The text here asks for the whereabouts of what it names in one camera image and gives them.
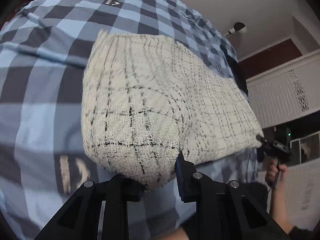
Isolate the cream plaid tweed shirt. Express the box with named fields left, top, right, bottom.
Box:
left=81, top=30, right=262, bottom=190

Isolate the person right hand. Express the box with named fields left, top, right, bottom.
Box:
left=265, top=159, right=288, bottom=187

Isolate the blue checkered bed sheet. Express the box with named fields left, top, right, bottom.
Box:
left=1, top=0, right=257, bottom=239

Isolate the brown door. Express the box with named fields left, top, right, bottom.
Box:
left=239, top=39, right=302, bottom=79

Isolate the white louvered wardrobe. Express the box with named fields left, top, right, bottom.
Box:
left=247, top=50, right=319, bottom=128

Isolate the person right forearm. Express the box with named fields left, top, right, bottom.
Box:
left=271, top=179, right=294, bottom=235

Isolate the white wall camera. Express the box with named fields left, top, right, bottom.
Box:
left=224, top=22, right=247, bottom=37

